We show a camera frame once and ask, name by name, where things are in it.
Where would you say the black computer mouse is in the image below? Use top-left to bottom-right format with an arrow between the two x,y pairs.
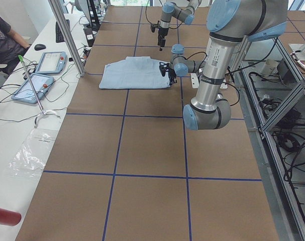
34,44 -> 46,51

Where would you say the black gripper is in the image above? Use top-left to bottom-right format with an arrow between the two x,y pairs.
168,68 -> 177,84
158,28 -> 169,51

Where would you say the red cylinder bottle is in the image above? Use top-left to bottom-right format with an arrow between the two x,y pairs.
0,208 -> 22,226

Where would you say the blue teach pendant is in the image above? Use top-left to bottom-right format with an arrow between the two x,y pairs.
35,51 -> 67,75
11,73 -> 55,104

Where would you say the seated person dark shirt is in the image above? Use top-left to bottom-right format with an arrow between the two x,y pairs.
0,17 -> 30,74

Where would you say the aluminium frame post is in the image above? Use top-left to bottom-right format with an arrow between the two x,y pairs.
48,0 -> 85,77

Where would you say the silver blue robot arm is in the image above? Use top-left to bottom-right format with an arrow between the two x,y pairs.
183,1 -> 288,130
150,0 -> 202,51

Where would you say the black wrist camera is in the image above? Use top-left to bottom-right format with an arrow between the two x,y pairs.
150,23 -> 160,33
159,62 -> 169,77

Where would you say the upper blue teach pendant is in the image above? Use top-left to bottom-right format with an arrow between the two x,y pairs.
35,51 -> 67,75

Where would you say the black keyboard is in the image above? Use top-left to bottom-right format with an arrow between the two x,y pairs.
55,22 -> 64,43

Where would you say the light blue button-up shirt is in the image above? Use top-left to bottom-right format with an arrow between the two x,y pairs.
99,56 -> 170,89

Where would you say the lower blue teach pendant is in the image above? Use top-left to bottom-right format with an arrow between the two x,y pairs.
11,73 -> 55,104

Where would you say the reacher grabber stick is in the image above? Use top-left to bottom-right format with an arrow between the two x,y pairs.
18,55 -> 61,128

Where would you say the clear plastic bag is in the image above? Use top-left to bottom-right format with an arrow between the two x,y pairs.
4,129 -> 58,179

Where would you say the white camera mast pedestal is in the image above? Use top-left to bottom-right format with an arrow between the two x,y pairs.
190,73 -> 228,89

